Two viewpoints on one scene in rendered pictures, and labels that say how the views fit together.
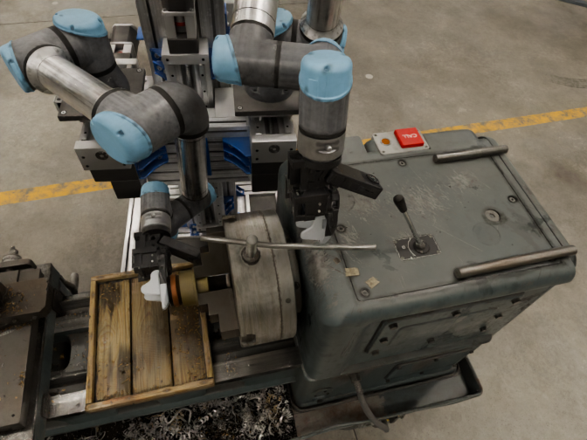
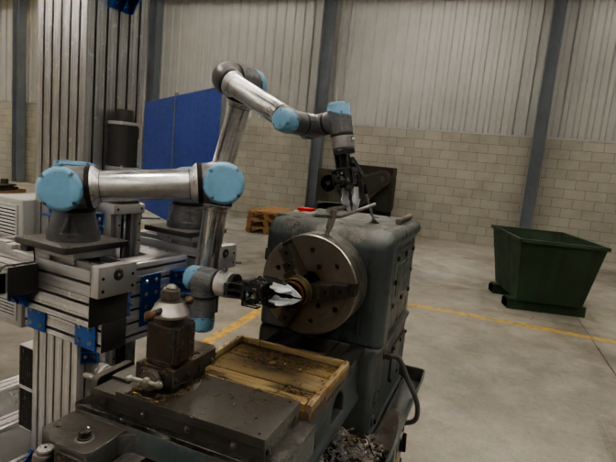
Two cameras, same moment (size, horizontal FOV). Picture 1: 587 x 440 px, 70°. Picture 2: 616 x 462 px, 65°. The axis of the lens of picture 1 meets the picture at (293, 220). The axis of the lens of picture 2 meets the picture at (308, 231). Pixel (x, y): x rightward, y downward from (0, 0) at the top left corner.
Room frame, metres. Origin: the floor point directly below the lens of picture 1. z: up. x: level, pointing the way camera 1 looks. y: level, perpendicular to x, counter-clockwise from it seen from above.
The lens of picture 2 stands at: (-0.46, 1.26, 1.46)
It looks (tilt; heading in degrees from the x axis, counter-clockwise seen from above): 8 degrees down; 310
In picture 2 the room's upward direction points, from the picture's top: 5 degrees clockwise
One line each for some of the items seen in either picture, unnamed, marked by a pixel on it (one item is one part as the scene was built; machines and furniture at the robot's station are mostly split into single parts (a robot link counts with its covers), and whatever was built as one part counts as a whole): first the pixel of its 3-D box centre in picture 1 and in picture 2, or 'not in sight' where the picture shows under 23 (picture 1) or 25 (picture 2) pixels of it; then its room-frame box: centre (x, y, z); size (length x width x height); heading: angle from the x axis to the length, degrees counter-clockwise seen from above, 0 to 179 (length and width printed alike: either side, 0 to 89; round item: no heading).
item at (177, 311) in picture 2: not in sight; (170, 307); (0.36, 0.70, 1.13); 0.08 x 0.08 x 0.03
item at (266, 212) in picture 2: not in sight; (277, 220); (6.29, -5.82, 0.22); 1.25 x 0.86 x 0.44; 114
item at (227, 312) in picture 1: (225, 316); (333, 290); (0.37, 0.13, 1.09); 0.12 x 0.11 x 0.05; 19
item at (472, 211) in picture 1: (399, 249); (345, 266); (0.63, -0.29, 1.06); 0.59 x 0.48 x 0.39; 109
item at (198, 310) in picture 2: (167, 221); (202, 310); (0.68, 0.36, 0.98); 0.11 x 0.08 x 0.11; 144
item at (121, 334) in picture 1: (149, 329); (269, 371); (0.39, 0.35, 0.89); 0.36 x 0.30 x 0.04; 19
